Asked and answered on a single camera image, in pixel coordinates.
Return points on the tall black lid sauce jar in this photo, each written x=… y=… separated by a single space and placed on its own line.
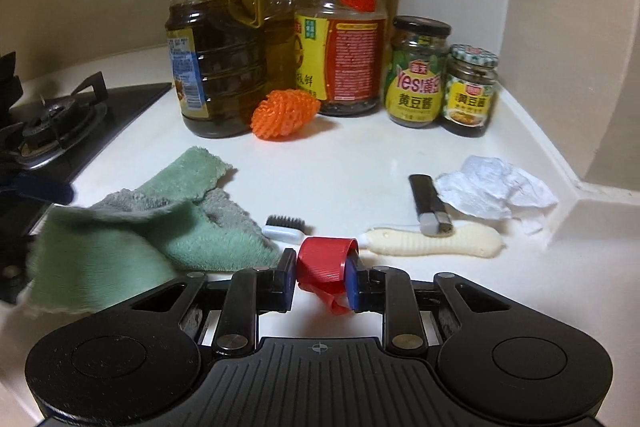
x=415 y=77

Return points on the blue label oil bottle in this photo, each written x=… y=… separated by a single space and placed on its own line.
x=215 y=72

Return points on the clear yellow oil bottle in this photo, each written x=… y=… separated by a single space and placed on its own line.
x=280 y=7

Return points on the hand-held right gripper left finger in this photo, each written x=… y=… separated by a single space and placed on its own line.
x=289 y=282

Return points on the light green microfiber cloth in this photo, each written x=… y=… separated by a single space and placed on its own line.
x=110 y=257

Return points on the black stove pan support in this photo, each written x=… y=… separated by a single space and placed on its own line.
x=60 y=107

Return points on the orange foam net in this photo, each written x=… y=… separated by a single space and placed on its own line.
x=285 y=114

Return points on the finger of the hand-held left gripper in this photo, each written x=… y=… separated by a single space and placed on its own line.
x=45 y=191

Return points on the short checkered lid sauce jar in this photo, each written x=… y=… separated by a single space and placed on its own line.
x=470 y=92

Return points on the dark green cloth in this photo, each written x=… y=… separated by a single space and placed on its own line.
x=190 y=172

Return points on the red bottle cap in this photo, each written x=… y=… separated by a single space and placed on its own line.
x=322 y=262

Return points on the black lighter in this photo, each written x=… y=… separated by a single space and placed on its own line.
x=429 y=207

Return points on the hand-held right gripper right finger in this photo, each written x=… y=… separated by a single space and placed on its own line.
x=354 y=282

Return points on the black gas stove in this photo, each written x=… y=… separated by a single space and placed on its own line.
x=125 y=107

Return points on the crumpled white tissue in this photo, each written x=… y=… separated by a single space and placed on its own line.
x=490 y=192

